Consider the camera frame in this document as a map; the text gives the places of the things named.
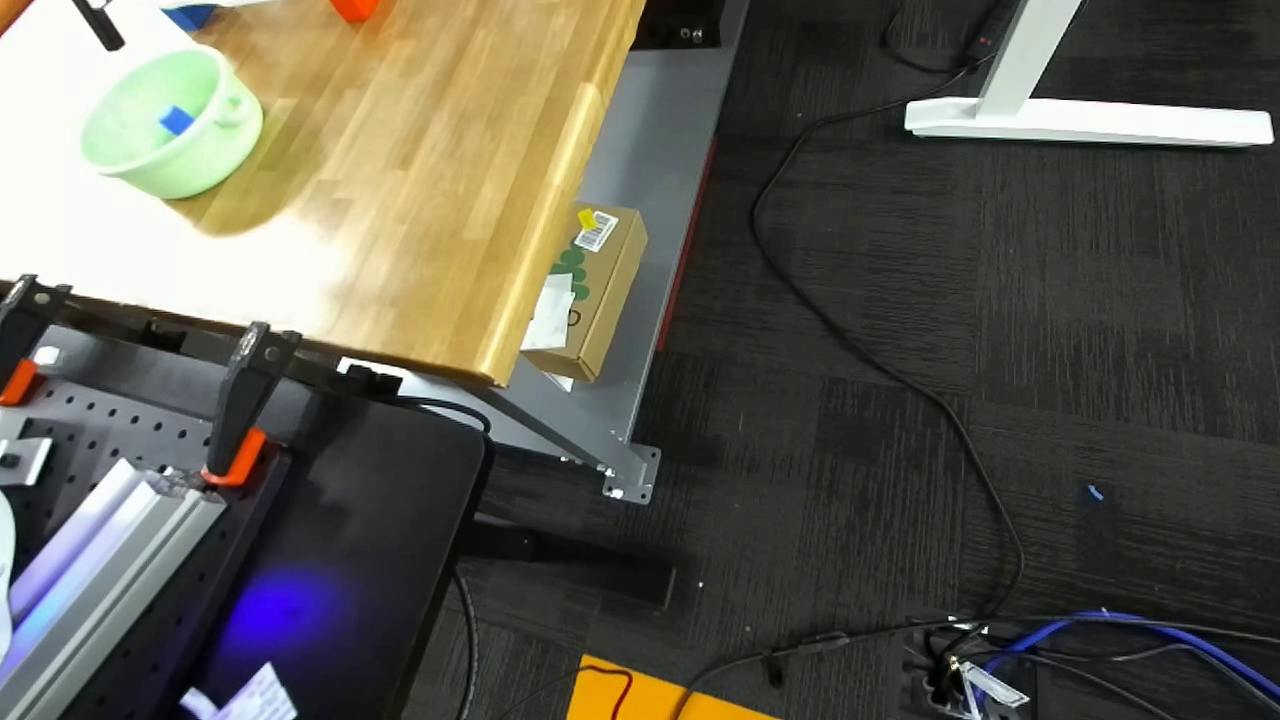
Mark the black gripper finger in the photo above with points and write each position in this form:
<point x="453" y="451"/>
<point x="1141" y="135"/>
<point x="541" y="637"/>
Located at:
<point x="101" y="25"/>

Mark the green plastic basin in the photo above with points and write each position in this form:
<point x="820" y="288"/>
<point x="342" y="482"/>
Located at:
<point x="133" y="144"/>

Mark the black flat panel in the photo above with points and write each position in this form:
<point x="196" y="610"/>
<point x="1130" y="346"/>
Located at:
<point x="363" y="535"/>

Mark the small brown cardboard box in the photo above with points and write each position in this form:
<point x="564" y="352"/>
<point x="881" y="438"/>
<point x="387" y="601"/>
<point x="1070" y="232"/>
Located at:
<point x="603" y="285"/>

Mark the blue toy bolt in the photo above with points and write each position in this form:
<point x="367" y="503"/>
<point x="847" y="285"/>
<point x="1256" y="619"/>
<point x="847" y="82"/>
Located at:
<point x="177" y="123"/>

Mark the blue block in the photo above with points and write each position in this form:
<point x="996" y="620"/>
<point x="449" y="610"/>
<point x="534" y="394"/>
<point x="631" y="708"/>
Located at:
<point x="188" y="18"/>

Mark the white stand base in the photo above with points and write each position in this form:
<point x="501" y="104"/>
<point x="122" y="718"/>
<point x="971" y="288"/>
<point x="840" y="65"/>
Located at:
<point x="1067" y="123"/>

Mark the white paper scrap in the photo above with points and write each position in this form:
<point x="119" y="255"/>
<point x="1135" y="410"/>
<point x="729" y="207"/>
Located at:
<point x="245" y="696"/>

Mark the black perforated breadboard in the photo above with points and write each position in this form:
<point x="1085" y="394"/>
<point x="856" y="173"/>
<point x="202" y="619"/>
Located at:
<point x="122" y="427"/>

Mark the aluminium extrusion bar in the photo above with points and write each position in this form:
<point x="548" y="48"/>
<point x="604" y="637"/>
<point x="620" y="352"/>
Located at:
<point x="105" y="587"/>

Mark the small blue floor scrap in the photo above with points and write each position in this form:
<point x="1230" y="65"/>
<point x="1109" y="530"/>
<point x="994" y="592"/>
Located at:
<point x="1094" y="494"/>

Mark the white rounded cover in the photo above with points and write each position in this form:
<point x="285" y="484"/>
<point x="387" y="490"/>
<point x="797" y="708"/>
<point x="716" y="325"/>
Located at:
<point x="6" y="563"/>

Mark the silver angle bracket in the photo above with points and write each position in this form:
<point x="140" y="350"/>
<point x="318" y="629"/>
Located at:
<point x="27" y="454"/>

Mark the grey metal table frame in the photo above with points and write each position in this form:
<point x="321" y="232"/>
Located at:
<point x="644" y="160"/>

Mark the orange block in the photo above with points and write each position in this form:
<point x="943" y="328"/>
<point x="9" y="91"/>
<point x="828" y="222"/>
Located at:
<point x="359" y="8"/>

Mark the black power strip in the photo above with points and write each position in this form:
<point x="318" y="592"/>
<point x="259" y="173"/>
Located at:
<point x="960" y="675"/>

